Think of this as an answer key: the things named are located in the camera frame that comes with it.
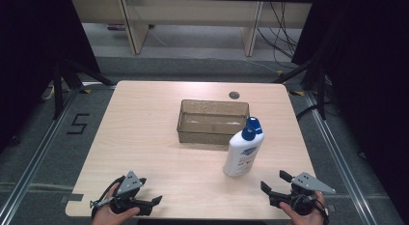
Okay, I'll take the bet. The black metal stand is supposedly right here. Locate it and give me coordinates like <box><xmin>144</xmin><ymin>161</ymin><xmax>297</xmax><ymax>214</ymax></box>
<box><xmin>52</xmin><ymin>59</ymin><xmax>116</xmax><ymax>121</ymax></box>
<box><xmin>273</xmin><ymin>57</ymin><xmax>330</xmax><ymax>122</ymax></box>

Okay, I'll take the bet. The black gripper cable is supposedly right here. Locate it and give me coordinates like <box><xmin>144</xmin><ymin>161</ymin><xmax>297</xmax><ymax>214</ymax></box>
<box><xmin>288</xmin><ymin>194</ymin><xmax>330</xmax><ymax>224</ymax></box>
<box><xmin>91</xmin><ymin>175</ymin><xmax>126</xmax><ymax>219</ymax></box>

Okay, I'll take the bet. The thin white floor cable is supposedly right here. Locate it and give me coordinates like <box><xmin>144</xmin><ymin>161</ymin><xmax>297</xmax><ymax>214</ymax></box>
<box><xmin>239</xmin><ymin>57</ymin><xmax>282</xmax><ymax>73</ymax></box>

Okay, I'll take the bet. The bundle of black cables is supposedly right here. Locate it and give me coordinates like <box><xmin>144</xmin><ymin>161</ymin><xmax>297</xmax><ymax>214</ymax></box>
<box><xmin>256</xmin><ymin>1</ymin><xmax>299</xmax><ymax>70</ymax></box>

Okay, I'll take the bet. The white bottle with blue cap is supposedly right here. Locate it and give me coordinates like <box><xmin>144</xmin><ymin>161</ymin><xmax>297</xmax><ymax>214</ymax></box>
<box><xmin>222</xmin><ymin>116</ymin><xmax>265</xmax><ymax>179</ymax></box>

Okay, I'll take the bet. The thick white cable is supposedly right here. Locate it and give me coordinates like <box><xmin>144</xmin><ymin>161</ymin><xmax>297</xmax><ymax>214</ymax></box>
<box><xmin>41</xmin><ymin>84</ymin><xmax>56</xmax><ymax>101</ymax></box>

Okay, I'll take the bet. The person's left hand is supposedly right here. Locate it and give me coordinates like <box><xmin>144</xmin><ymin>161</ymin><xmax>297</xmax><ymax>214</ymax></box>
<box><xmin>91</xmin><ymin>185</ymin><xmax>141</xmax><ymax>225</ymax></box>

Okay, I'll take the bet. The dark curtain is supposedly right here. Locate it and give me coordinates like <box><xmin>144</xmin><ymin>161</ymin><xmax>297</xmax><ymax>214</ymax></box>
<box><xmin>0</xmin><ymin>0</ymin><xmax>101</xmax><ymax>155</ymax></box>
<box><xmin>290</xmin><ymin>0</ymin><xmax>409</xmax><ymax>224</ymax></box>

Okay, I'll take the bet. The clear brown plastic box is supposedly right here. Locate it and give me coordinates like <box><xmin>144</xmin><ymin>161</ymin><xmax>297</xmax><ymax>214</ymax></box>
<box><xmin>176</xmin><ymin>98</ymin><xmax>251</xmax><ymax>146</ymax></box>

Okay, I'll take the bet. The pale wooden shelf unit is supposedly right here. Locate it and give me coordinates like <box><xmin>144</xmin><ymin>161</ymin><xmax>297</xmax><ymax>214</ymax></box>
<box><xmin>70</xmin><ymin>0</ymin><xmax>313</xmax><ymax>57</ymax></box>

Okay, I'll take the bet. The aluminium floor rail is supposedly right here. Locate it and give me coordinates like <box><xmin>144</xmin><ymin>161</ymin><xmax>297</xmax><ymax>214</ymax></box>
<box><xmin>0</xmin><ymin>89</ymin><xmax>80</xmax><ymax>225</ymax></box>
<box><xmin>303</xmin><ymin>91</ymin><xmax>378</xmax><ymax>225</ymax></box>

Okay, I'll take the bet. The person's right hand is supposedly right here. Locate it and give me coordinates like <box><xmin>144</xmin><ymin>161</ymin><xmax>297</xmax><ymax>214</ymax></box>
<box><xmin>279</xmin><ymin>190</ymin><xmax>329</xmax><ymax>225</ymax></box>

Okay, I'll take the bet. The thick black floor cable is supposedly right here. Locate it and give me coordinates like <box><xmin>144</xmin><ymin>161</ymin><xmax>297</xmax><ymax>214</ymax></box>
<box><xmin>295</xmin><ymin>103</ymin><xmax>323</xmax><ymax>122</ymax></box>

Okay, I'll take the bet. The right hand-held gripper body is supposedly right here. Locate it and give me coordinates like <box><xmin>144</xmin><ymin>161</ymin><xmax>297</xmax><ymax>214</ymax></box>
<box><xmin>269</xmin><ymin>172</ymin><xmax>337</xmax><ymax>217</ymax></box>

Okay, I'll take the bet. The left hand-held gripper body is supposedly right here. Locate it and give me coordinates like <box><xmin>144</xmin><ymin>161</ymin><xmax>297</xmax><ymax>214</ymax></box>
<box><xmin>90</xmin><ymin>170</ymin><xmax>153</xmax><ymax>217</ymax></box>

